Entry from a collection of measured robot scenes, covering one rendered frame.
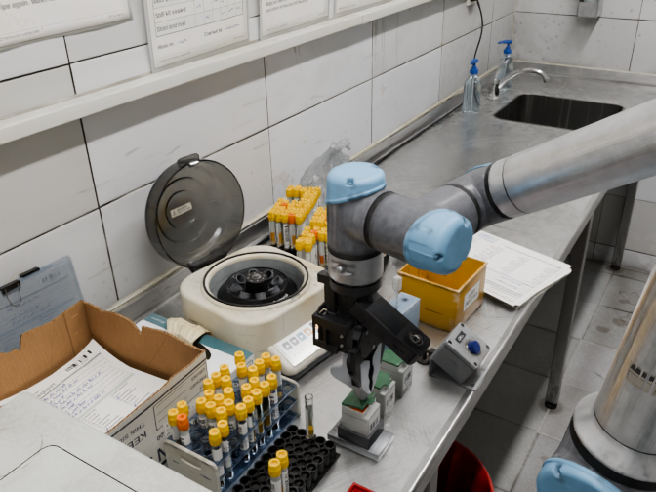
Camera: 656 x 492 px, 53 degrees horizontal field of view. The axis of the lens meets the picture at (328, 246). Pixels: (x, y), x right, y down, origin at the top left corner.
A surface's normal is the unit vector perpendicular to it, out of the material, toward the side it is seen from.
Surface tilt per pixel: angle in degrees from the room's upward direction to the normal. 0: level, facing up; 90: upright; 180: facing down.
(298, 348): 25
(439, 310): 90
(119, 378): 1
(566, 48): 90
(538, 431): 0
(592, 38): 90
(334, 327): 90
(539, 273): 1
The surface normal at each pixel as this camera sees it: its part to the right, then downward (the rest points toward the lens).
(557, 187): -0.50, 0.66
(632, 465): -0.25, -0.24
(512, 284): -0.03, -0.88
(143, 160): 0.85, 0.24
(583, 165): -0.72, 0.29
